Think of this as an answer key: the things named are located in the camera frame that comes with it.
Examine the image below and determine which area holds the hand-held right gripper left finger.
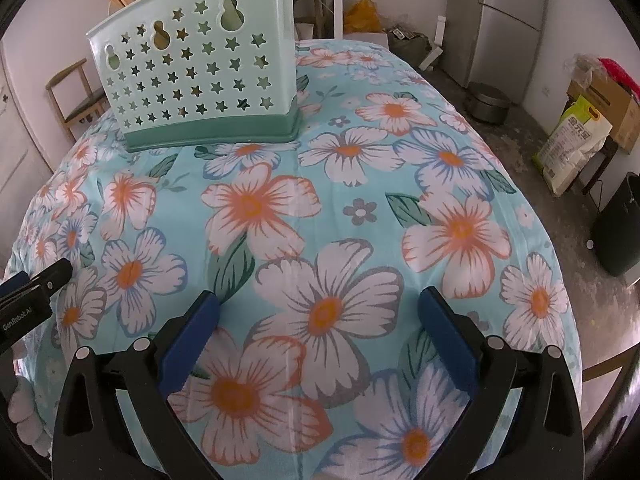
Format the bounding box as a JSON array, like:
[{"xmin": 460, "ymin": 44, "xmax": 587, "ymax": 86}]
[{"xmin": 52, "ymin": 290, "xmax": 226, "ymax": 480}]

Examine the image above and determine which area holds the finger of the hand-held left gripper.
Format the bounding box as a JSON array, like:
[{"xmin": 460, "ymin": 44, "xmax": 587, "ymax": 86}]
[{"xmin": 0, "ymin": 257, "xmax": 74, "ymax": 307}]

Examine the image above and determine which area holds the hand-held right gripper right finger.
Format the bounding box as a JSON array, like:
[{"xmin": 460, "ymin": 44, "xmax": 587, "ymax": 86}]
[{"xmin": 419, "ymin": 286, "xmax": 586, "ymax": 480}]

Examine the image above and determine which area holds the green star-cutout utensil holder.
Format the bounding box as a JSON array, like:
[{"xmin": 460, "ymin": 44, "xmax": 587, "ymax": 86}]
[{"xmin": 85, "ymin": 0, "xmax": 307, "ymax": 153}]

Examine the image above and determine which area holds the white panelled door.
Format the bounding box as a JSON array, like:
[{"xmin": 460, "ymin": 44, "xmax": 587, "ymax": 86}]
[{"xmin": 0, "ymin": 35, "xmax": 56, "ymax": 206}]

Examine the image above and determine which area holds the wooden chair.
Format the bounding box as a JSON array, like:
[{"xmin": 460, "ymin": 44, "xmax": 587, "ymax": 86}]
[{"xmin": 46, "ymin": 57, "xmax": 111, "ymax": 142}]

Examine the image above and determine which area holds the black bin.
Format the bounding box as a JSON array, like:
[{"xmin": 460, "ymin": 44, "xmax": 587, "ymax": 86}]
[{"xmin": 591, "ymin": 171, "xmax": 640, "ymax": 278}]

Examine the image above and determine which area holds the green white rice bag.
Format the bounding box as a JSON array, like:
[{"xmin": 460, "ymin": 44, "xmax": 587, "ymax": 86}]
[{"xmin": 531, "ymin": 96, "xmax": 613, "ymax": 197}]

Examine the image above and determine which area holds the metal trash can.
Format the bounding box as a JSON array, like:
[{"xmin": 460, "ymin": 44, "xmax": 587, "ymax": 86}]
[{"xmin": 464, "ymin": 84, "xmax": 512, "ymax": 125}]

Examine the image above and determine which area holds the open cardboard box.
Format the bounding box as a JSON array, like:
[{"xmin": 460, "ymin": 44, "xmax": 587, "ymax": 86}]
[{"xmin": 566, "ymin": 55, "xmax": 640, "ymax": 155}]

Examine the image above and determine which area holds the green cloth bag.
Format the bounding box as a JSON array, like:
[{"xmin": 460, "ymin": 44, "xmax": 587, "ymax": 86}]
[{"xmin": 389, "ymin": 27, "xmax": 432, "ymax": 58}]

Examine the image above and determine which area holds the white plastic panel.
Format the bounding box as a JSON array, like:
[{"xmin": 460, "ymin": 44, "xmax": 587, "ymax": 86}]
[{"xmin": 419, "ymin": 16, "xmax": 448, "ymax": 72}]

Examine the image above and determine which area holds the grey refrigerator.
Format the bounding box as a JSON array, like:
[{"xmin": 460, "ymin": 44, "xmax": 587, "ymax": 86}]
[{"xmin": 442, "ymin": 0, "xmax": 551, "ymax": 106}]

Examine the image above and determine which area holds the white carton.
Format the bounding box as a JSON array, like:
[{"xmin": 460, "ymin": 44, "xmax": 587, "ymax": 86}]
[{"xmin": 345, "ymin": 30, "xmax": 391, "ymax": 49}]

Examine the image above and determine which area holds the yellow plastic bag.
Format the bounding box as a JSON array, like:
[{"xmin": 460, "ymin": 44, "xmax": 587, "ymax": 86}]
[{"xmin": 345, "ymin": 0, "xmax": 383, "ymax": 33}]

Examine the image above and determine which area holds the wooden furniture frame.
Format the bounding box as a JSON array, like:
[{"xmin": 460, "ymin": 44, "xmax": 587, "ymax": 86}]
[{"xmin": 582, "ymin": 352, "xmax": 628, "ymax": 383}]

